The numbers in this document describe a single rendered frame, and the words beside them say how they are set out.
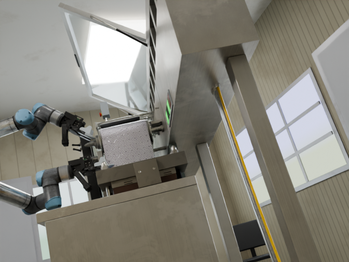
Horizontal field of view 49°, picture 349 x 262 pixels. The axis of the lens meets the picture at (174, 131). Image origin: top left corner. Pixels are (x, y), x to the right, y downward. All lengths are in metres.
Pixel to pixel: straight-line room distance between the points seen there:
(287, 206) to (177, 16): 0.65
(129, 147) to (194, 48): 0.87
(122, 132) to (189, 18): 0.88
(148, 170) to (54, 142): 4.19
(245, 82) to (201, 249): 0.70
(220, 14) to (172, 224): 0.83
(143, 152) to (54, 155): 3.87
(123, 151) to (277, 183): 0.97
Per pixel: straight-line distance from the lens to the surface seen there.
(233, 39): 1.21
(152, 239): 1.57
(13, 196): 1.90
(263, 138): 1.17
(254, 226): 4.77
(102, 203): 1.60
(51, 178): 1.90
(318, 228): 4.57
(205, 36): 1.20
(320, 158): 4.24
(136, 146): 1.92
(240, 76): 1.24
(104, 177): 1.68
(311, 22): 4.23
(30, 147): 5.76
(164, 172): 1.69
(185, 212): 1.59
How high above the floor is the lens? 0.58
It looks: 19 degrees up
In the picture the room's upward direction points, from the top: 15 degrees counter-clockwise
